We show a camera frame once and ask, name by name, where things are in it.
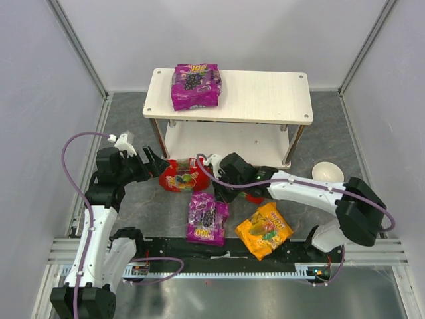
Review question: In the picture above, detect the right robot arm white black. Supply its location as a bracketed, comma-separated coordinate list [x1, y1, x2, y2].
[205, 153, 387, 253]

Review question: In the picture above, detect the aluminium corner frame left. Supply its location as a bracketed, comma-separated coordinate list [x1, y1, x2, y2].
[46, 0, 110, 100]

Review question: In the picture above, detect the red candy bag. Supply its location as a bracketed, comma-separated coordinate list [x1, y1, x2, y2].
[239, 192, 264, 205]
[159, 158, 211, 193]

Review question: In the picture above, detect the aluminium corner frame right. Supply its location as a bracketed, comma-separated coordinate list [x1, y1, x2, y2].
[337, 0, 399, 97]

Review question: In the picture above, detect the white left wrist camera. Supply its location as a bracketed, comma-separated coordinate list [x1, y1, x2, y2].
[108, 131, 137, 157]

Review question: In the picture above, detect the orange candy bag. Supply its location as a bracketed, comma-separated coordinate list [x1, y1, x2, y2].
[235, 202, 294, 261]

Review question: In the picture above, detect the purple candy bag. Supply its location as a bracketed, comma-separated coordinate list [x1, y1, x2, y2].
[171, 63, 222, 111]
[186, 191, 230, 247]

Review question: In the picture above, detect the red candy bag left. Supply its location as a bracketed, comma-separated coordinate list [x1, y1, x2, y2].
[159, 158, 211, 193]

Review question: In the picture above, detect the aluminium corner frame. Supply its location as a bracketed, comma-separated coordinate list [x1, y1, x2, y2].
[337, 0, 399, 97]
[46, 0, 110, 100]

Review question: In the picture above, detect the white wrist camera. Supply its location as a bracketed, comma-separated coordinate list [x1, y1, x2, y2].
[108, 131, 137, 157]
[203, 154, 223, 179]

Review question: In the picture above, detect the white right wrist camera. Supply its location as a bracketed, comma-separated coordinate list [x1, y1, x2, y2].
[203, 154, 223, 179]

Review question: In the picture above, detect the white slotted cable duct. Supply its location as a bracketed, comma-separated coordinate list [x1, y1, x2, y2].
[122, 264, 325, 280]

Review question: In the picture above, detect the red candy bag right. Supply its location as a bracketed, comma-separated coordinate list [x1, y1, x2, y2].
[239, 192, 264, 205]

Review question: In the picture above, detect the white two-tier wooden shelf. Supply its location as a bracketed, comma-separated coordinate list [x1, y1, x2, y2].
[143, 68, 313, 169]

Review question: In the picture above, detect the white ceramic bowl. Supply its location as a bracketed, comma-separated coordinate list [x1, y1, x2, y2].
[311, 161, 345, 183]

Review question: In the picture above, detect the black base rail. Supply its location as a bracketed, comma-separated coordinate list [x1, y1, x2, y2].
[109, 227, 345, 266]

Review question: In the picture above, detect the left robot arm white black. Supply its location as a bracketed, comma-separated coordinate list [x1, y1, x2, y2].
[50, 146, 169, 318]

